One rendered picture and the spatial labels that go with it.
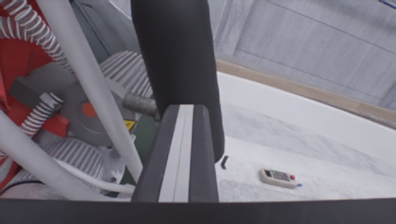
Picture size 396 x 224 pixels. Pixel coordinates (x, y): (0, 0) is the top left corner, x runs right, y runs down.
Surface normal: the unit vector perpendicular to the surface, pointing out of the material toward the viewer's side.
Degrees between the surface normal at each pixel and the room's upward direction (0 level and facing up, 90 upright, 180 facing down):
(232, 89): 90
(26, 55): 90
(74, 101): 90
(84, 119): 90
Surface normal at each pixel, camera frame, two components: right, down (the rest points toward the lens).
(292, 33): 0.00, 0.48
